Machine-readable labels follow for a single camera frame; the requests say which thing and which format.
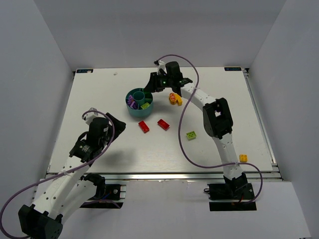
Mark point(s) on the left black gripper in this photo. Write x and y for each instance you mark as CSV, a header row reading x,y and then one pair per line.
x,y
111,128

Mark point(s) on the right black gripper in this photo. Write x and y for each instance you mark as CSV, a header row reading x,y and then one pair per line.
x,y
157,81

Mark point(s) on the yellow orange lego figure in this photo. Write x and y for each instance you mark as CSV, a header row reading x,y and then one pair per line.
x,y
175,99

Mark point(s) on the lime lego brick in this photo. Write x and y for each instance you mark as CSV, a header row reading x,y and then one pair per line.
x,y
145,106

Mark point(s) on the purple lego brick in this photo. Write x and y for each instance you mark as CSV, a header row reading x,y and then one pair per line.
x,y
133,105
130,100

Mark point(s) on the pale green sloped lego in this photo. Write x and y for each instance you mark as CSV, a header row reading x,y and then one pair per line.
x,y
191,135

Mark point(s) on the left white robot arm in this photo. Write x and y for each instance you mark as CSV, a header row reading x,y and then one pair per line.
x,y
74,186

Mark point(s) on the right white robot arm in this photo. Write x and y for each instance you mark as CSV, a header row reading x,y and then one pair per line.
x,y
217,119

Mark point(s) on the teal round divided container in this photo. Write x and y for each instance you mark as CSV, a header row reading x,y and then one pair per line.
x,y
139,97

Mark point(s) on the right red lego brick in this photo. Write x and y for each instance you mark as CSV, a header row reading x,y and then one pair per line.
x,y
164,125

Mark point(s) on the red lego brick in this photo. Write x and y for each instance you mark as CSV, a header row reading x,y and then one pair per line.
x,y
143,126
164,125

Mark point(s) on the right blue corner label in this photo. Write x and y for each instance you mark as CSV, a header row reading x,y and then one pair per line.
x,y
232,69

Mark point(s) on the blue corner label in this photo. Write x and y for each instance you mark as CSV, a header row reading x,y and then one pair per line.
x,y
232,69
84,71

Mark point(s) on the left red lego brick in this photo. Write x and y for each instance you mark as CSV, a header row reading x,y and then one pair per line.
x,y
143,126

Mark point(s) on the left blue corner label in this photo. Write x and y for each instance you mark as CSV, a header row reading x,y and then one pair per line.
x,y
84,71

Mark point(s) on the yellow lego brick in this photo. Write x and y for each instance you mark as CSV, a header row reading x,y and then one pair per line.
x,y
243,158

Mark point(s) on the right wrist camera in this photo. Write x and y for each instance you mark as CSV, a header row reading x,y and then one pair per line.
x,y
160,67

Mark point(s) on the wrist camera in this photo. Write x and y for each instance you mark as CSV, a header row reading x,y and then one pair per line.
x,y
88,117
160,67

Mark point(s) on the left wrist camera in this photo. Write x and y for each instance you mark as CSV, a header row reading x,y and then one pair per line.
x,y
88,117

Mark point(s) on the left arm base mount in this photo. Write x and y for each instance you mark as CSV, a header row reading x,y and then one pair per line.
x,y
111,198

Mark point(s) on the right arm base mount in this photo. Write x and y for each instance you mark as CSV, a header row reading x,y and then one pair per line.
x,y
222,200

